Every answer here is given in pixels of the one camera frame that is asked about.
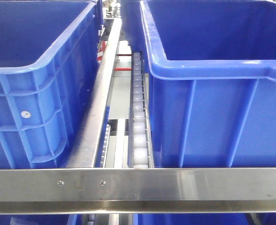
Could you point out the blue crate right shelf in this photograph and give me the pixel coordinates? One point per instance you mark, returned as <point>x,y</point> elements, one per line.
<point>212,79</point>

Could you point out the blue crate shelf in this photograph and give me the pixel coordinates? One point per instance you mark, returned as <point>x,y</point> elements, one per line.
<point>212,79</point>
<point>48,66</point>

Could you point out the blue crate left shelf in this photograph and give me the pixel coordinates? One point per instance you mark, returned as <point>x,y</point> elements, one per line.
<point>48,66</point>

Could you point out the steel shelf front beam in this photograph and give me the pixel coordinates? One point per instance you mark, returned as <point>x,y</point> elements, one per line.
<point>108,190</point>

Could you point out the white roller track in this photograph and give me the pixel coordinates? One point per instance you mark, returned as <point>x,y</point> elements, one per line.
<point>140,148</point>

